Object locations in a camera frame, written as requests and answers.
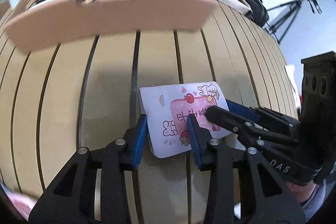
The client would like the pink cartoon notebook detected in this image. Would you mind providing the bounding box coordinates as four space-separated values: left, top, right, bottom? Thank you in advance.
139 81 230 159

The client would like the right hand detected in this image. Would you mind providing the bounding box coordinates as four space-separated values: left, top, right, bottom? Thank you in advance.
286 181 317 203

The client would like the black tripod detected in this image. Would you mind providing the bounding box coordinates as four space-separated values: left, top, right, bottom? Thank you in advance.
266 0 322 45

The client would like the long cardboard tray box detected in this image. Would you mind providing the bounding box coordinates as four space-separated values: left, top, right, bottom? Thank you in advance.
3 0 217 53

